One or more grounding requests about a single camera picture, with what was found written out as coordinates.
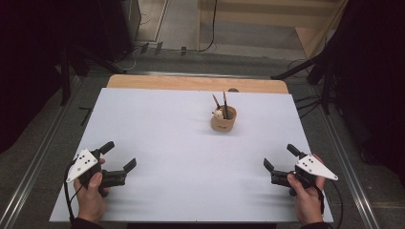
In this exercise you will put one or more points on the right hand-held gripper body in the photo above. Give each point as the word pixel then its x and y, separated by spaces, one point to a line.
pixel 313 167

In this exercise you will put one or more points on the black floor bracket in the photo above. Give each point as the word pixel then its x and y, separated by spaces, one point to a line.
pixel 86 115

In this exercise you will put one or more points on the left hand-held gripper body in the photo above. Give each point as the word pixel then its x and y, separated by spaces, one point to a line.
pixel 81 165

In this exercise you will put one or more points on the black cabinet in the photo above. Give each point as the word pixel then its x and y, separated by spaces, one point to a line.
pixel 121 28

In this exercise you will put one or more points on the metal floor rail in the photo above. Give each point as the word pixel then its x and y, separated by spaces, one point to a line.
pixel 350 171
pixel 31 165

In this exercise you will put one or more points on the white table sheet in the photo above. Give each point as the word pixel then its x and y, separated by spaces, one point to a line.
pixel 175 178

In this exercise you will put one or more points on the small black floor clamp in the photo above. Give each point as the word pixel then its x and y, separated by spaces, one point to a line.
pixel 158 47
pixel 183 51
pixel 144 47

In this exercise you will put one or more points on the person's right hand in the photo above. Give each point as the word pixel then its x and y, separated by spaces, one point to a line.
pixel 307 206

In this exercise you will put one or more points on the tan pen holder with bear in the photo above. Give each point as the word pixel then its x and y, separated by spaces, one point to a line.
pixel 223 124

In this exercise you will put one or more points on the black metal stand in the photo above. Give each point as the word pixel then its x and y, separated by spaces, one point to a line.
pixel 326 89
pixel 66 76

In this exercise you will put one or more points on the dark pencil with orange end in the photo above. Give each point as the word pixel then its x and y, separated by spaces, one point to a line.
pixel 225 105
pixel 216 101

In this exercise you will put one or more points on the person's left hand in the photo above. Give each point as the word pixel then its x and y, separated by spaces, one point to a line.
pixel 90 203

